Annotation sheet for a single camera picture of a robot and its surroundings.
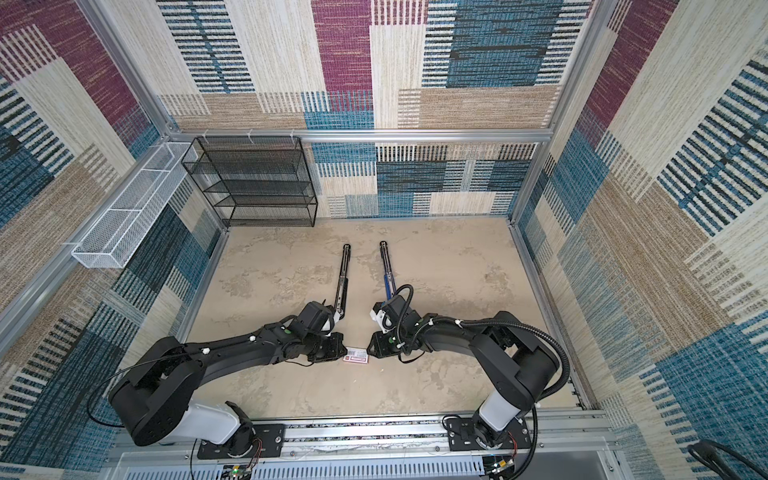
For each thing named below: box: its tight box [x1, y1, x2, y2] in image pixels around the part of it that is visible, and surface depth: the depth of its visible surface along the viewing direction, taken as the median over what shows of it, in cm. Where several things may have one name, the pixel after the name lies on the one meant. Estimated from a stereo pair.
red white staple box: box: [342, 347, 369, 364], surface depth 88 cm
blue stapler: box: [379, 240, 397, 300], surface depth 104 cm
